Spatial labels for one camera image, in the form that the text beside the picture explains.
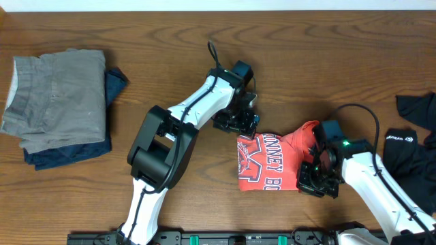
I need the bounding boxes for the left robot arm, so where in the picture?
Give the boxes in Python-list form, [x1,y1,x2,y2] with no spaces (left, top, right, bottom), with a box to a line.
[119,65,259,244]

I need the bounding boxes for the red orange t-shirt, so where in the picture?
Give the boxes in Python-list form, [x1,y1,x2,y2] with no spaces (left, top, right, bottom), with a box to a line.
[236,120,320,191]

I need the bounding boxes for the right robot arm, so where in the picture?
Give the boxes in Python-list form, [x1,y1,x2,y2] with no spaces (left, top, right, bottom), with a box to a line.
[296,120,435,244]

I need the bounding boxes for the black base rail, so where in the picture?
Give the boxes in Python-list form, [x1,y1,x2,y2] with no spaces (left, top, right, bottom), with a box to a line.
[66,227,389,245]

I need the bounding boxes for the folded navy garment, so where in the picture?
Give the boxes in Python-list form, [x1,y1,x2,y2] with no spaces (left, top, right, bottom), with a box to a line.
[23,67,129,171]

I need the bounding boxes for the black garment with logo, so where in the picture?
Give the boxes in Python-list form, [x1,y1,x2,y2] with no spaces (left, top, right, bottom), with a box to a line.
[383,93,435,215]

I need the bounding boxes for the folded grey shorts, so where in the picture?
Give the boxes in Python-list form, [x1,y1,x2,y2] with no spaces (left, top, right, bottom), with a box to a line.
[1,49,106,153]

